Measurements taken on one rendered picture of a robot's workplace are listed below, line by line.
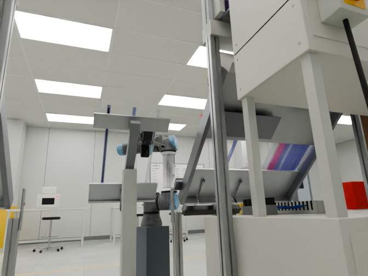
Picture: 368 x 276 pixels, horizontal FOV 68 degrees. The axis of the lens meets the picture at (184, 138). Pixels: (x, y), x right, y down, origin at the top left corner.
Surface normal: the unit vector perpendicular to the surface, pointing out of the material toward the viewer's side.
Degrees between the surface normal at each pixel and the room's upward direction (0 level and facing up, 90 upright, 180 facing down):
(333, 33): 90
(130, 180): 90
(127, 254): 90
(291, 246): 90
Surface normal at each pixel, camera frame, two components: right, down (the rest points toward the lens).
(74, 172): 0.35, -0.25
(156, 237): 0.60, -0.23
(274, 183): 0.26, 0.55
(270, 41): -0.94, -0.06
